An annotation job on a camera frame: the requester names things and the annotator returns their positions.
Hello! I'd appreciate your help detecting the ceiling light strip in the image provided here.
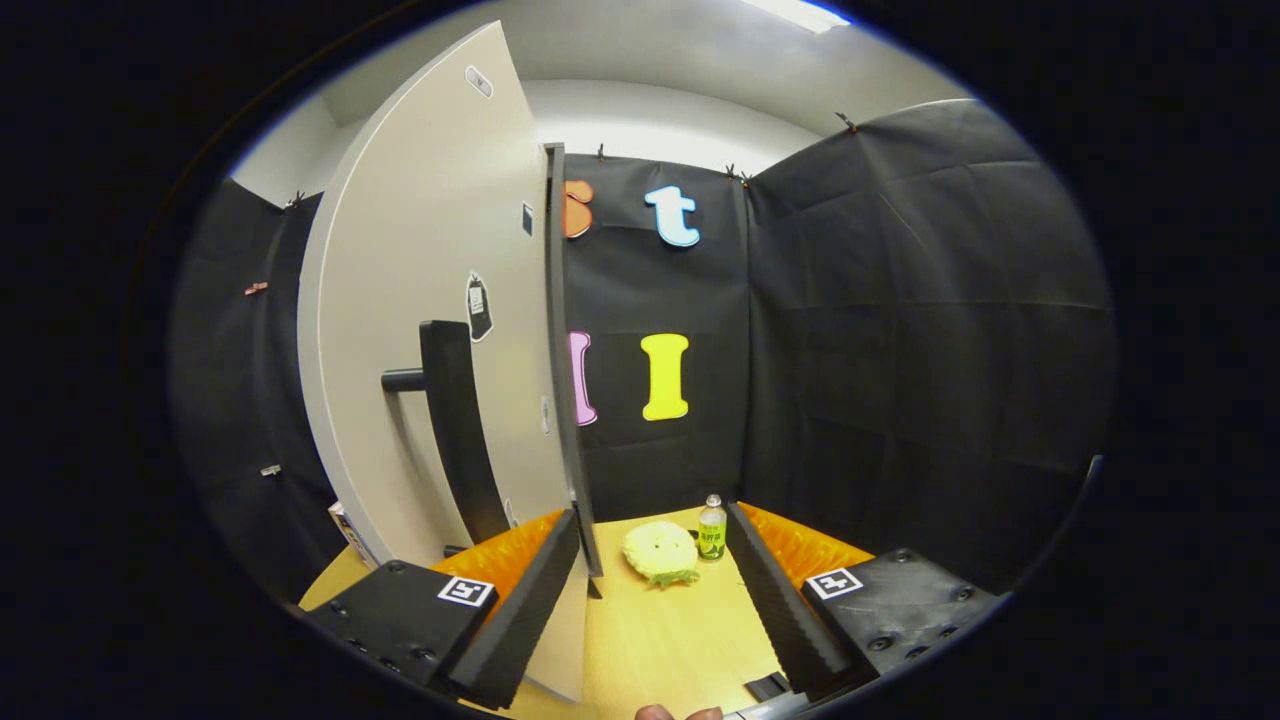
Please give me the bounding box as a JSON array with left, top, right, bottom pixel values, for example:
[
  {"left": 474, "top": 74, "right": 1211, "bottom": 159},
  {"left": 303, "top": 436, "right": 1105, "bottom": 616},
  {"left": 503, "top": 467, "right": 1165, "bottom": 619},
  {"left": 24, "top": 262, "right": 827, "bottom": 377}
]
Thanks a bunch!
[{"left": 740, "top": 0, "right": 852, "bottom": 35}]

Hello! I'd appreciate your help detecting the black door handle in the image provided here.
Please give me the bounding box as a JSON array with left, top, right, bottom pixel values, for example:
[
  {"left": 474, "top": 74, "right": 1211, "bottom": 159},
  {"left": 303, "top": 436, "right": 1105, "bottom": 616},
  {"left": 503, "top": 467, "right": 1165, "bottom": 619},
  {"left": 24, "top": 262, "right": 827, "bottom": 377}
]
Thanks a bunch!
[{"left": 380, "top": 319, "right": 512, "bottom": 557}]

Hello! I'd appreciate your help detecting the yellow round plush item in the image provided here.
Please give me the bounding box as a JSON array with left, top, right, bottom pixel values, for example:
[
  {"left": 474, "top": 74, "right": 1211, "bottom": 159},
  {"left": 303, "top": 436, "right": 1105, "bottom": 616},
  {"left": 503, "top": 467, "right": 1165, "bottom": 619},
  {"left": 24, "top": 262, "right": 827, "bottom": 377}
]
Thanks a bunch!
[{"left": 621, "top": 520, "right": 702, "bottom": 591}]

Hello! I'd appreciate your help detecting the white book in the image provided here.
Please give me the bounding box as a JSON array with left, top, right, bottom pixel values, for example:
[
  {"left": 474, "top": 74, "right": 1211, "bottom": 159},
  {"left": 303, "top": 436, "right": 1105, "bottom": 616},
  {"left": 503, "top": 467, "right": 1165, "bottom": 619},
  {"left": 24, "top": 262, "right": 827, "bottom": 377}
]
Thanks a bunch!
[{"left": 327, "top": 500, "right": 381, "bottom": 571}]

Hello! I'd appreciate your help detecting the black backdrop cloth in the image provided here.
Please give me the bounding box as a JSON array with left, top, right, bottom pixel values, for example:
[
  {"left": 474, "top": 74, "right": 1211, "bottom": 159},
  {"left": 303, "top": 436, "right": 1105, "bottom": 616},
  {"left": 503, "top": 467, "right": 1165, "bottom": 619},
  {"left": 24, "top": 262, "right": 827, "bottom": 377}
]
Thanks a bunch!
[{"left": 165, "top": 98, "right": 1119, "bottom": 603}]

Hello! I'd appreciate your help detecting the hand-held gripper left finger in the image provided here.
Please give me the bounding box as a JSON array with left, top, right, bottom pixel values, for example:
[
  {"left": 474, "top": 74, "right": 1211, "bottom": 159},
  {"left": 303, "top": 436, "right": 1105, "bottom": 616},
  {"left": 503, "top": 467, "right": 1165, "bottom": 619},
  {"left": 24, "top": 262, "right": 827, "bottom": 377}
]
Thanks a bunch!
[{"left": 299, "top": 508, "right": 584, "bottom": 712}]

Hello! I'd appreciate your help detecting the green label plastic bottle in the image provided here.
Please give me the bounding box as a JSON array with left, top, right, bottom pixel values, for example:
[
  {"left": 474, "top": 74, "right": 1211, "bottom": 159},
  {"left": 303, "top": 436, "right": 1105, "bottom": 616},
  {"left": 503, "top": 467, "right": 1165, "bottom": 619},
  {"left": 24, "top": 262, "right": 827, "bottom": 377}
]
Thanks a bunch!
[{"left": 696, "top": 493, "right": 729, "bottom": 563}]

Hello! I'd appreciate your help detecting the beige shoe cabinet door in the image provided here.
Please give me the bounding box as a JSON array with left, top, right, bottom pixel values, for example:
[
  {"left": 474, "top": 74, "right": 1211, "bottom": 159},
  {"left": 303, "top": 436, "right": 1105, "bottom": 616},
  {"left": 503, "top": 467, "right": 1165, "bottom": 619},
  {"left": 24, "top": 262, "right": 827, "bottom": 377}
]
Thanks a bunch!
[{"left": 296, "top": 21, "right": 592, "bottom": 704}]

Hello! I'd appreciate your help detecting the dark grey shoe cabinet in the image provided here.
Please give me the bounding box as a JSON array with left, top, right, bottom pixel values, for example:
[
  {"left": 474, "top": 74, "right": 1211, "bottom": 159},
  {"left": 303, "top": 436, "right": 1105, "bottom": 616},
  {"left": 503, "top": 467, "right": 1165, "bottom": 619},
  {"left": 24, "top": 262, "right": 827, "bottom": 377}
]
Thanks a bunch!
[{"left": 542, "top": 142, "right": 606, "bottom": 601}]

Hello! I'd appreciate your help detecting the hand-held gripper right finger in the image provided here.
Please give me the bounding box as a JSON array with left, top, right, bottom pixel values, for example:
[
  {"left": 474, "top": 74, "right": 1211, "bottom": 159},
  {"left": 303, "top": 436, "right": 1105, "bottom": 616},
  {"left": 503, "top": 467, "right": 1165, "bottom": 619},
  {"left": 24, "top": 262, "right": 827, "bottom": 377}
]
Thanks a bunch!
[{"left": 724, "top": 500, "right": 1002, "bottom": 702}]

